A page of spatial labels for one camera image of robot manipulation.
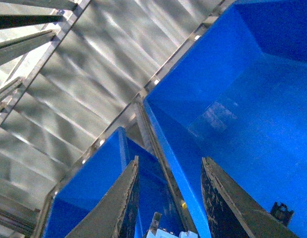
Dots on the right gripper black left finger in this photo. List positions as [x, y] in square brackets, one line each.
[115, 215]

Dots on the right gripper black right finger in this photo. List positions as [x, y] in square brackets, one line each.
[233, 213]

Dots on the left blue plastic bin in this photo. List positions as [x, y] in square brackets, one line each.
[98, 174]

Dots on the blue plastic bin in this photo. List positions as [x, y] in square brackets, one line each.
[98, 174]
[239, 96]

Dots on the middle blue plastic bin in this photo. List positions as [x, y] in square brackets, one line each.
[239, 96]

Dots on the center metal divider rail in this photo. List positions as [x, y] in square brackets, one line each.
[152, 145]

